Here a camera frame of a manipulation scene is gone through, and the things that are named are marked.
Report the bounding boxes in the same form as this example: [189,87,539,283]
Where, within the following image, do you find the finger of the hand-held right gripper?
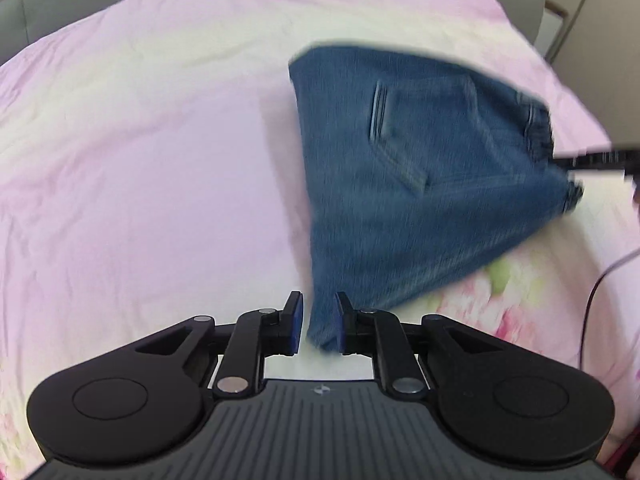
[550,146,640,179]

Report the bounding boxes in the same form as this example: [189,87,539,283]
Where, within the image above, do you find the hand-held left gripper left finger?
[132,291,305,397]

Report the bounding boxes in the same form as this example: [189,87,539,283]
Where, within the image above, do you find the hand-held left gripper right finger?
[334,291,504,396]

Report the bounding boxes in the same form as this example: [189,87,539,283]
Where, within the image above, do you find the blue denim pants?
[288,41,586,357]

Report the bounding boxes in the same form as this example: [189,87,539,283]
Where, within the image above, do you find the beige wardrobe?
[545,0,640,152]

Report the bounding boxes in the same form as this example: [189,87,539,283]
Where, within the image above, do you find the white desk with wooden top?
[537,0,572,64]

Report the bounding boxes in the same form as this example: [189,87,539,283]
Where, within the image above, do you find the pink floral blanket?
[0,0,640,476]

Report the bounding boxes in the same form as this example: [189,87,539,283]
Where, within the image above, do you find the grey padded headboard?
[0,0,168,68]

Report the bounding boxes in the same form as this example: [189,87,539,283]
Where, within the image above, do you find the black cable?
[579,247,640,372]

